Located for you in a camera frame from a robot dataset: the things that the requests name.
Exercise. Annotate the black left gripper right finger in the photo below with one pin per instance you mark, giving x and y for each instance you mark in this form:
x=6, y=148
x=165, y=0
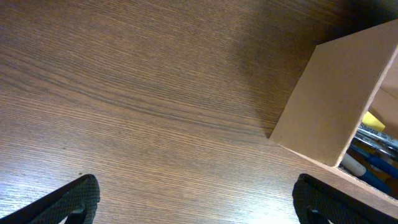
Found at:
x=317, y=202

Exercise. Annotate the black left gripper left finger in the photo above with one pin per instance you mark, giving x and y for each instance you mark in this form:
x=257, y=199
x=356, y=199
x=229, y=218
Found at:
x=75, y=202

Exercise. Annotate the blue whiteboard marker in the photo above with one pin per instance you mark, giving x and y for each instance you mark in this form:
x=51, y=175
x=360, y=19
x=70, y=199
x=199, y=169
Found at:
x=359, y=171

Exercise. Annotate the blue ballpoint pen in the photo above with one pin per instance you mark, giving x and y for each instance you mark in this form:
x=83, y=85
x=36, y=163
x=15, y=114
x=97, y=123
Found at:
x=375, y=161

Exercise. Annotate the black clear ballpoint pen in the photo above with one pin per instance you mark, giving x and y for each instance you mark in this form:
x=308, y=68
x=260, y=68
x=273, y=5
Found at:
x=377, y=146

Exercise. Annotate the black sharpie marker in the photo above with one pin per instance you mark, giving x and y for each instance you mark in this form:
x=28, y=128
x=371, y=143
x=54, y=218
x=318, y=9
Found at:
x=373, y=133

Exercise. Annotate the yellow highlighter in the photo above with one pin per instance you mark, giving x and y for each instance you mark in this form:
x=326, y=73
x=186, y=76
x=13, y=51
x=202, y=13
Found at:
x=371, y=121

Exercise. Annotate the brown cardboard box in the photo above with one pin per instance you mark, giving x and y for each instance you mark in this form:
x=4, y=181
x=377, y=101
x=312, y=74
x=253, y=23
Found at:
x=344, y=79

